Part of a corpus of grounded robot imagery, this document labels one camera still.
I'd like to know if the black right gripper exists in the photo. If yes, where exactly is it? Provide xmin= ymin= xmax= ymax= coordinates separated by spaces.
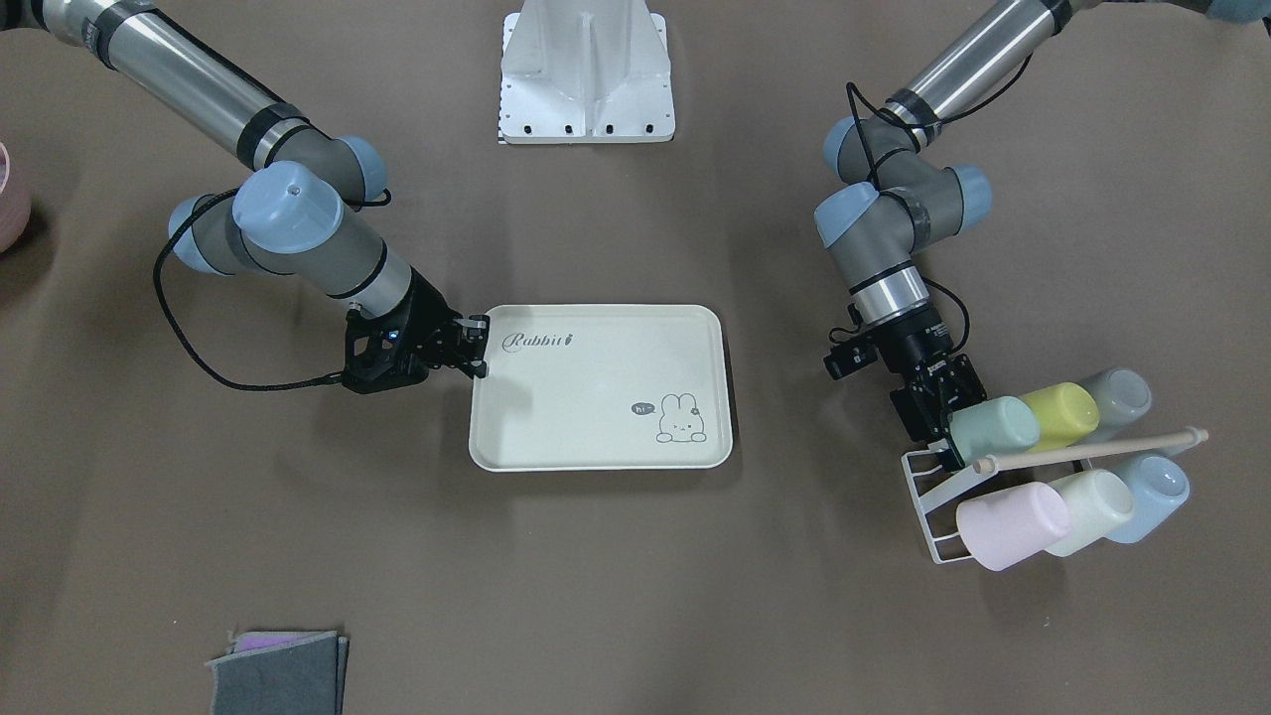
xmin=344 ymin=271 xmax=491 ymax=394

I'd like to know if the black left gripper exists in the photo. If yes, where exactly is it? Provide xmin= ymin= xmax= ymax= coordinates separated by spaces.
xmin=873 ymin=309 xmax=988 ymax=472

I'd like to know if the green plastic cup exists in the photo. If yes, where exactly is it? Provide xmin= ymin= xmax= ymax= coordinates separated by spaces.
xmin=949 ymin=395 xmax=1043 ymax=465

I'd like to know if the cream rabbit tray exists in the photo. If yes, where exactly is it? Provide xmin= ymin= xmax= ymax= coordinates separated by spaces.
xmin=469 ymin=304 xmax=733 ymax=474

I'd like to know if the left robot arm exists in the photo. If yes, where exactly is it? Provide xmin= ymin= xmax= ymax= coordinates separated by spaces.
xmin=816 ymin=1 xmax=1268 ymax=444

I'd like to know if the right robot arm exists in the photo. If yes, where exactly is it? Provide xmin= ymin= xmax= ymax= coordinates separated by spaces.
xmin=3 ymin=1 xmax=491 ymax=394

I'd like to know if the pink plastic cup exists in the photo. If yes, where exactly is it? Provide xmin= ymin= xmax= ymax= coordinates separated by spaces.
xmin=956 ymin=483 xmax=1071 ymax=571

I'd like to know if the yellow plastic cup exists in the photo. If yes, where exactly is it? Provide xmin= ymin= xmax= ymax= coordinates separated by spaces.
xmin=1021 ymin=381 xmax=1099 ymax=452

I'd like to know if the cream plastic cup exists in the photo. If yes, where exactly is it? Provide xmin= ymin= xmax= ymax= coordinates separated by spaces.
xmin=1045 ymin=469 xmax=1135 ymax=558

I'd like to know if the grey plastic cup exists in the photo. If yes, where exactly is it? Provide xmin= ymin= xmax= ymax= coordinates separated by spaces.
xmin=1077 ymin=367 xmax=1154 ymax=444

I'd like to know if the light blue plastic cup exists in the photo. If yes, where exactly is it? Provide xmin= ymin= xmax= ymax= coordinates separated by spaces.
xmin=1106 ymin=453 xmax=1193 ymax=544

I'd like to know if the folded grey cloth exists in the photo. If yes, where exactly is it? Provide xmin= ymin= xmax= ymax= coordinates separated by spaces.
xmin=206 ymin=631 xmax=350 ymax=714

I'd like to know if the pink bowl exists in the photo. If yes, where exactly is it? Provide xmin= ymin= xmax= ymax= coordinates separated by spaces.
xmin=1 ymin=142 xmax=32 ymax=253

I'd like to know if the wooden rack handle rod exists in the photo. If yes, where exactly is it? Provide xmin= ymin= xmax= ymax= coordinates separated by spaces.
xmin=969 ymin=425 xmax=1210 ymax=475

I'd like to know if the white wire cup rack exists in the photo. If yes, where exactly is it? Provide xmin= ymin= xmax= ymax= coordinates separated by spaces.
xmin=901 ymin=427 xmax=1163 ymax=565

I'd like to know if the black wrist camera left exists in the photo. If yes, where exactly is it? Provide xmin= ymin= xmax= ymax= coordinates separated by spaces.
xmin=824 ymin=337 xmax=878 ymax=380

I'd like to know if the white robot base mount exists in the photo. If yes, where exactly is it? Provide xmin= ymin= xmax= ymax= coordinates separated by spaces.
xmin=496 ymin=1 xmax=676 ymax=145

